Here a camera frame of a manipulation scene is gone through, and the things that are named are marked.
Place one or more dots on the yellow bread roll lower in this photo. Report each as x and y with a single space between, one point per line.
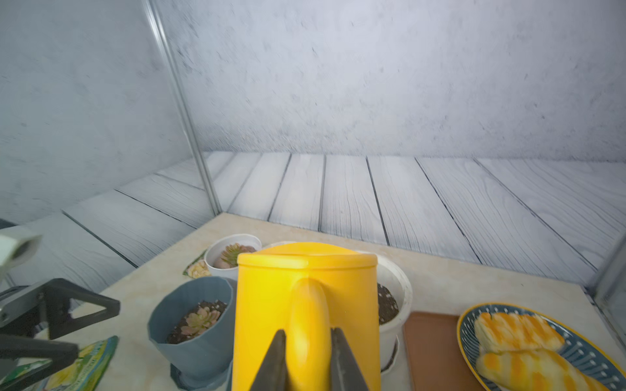
534 370

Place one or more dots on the brown tray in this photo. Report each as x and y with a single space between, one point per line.
434 356

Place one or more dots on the large white round pot succulent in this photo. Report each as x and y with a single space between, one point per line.
391 303

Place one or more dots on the right aluminium frame post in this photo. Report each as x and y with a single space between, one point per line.
604 283

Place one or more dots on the green yellow candy bag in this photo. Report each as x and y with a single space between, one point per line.
84 374

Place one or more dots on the blue patterned plate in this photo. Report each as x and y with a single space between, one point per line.
580 352

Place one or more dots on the small white pot pink-green succulent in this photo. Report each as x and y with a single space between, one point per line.
221 259

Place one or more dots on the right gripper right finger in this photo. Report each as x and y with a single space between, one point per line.
345 371

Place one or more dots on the yellow watering can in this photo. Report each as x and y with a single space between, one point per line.
257 320

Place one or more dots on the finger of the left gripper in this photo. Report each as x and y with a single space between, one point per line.
53 357
27 310

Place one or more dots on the left aluminium frame post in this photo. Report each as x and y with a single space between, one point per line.
167 55

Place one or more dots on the yellow bread roll upper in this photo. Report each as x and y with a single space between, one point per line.
502 332

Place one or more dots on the yellow bread roll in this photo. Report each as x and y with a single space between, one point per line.
534 370
502 332

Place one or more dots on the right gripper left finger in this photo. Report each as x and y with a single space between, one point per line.
272 374

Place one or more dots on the blue pot succulent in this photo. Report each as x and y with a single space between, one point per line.
193 328

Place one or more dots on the aluminium frame post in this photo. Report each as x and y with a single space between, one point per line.
167 55
604 283

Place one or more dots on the green orange snack packet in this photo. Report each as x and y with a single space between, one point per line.
198 268

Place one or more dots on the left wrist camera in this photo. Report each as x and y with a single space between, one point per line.
18 245

